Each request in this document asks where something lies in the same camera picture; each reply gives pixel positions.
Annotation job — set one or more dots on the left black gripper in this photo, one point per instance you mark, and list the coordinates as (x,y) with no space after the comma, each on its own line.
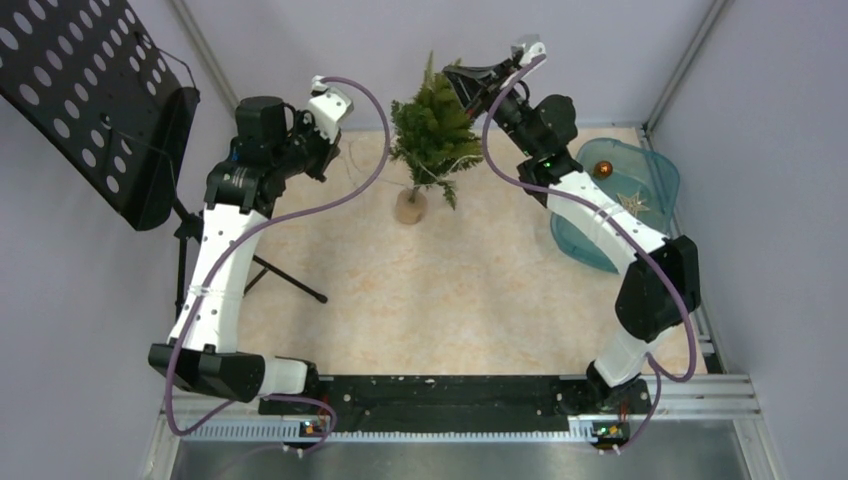
(305,122)

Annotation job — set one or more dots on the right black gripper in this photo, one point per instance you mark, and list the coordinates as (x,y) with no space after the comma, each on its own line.
(475,87)

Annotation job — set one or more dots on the small green christmas tree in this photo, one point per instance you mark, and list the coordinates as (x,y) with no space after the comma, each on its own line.
(431,123)

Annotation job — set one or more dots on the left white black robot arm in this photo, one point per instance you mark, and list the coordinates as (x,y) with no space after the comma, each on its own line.
(274,142)

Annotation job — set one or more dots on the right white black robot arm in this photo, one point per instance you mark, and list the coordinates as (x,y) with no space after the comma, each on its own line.
(660,275)

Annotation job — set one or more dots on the copper bauble ornament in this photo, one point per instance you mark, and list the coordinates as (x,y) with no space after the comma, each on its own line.
(602,170)

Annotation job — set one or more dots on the silver star ornament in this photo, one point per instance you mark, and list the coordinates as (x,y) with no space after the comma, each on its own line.
(633,204)

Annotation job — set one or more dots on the teal plastic tray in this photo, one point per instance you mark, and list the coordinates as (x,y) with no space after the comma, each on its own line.
(645,183)

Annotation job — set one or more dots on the black perforated music stand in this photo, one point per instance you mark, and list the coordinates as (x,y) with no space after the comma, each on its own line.
(89,78)

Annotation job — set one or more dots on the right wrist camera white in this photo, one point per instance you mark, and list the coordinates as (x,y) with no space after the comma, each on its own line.
(526,49)

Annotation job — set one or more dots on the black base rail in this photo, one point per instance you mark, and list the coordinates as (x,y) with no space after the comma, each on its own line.
(472,403)

